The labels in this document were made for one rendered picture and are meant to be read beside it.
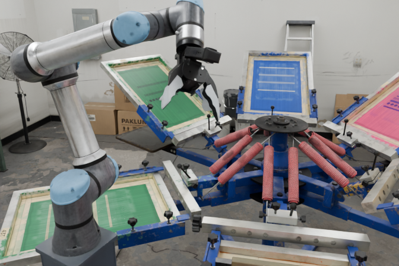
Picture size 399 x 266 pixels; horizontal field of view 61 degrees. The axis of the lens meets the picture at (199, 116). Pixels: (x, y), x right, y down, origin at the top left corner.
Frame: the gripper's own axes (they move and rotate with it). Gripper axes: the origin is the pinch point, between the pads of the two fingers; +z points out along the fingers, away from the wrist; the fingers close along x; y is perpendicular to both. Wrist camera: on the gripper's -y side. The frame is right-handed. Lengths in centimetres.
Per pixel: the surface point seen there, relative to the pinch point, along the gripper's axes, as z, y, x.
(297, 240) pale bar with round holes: 25, 44, -76
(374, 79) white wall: -200, 176, -399
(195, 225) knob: 19, 70, -41
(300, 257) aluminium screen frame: 32, 41, -73
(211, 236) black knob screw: 24, 57, -41
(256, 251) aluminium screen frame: 29, 52, -60
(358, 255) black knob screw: 31, 22, -83
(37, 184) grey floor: -43, 366, -3
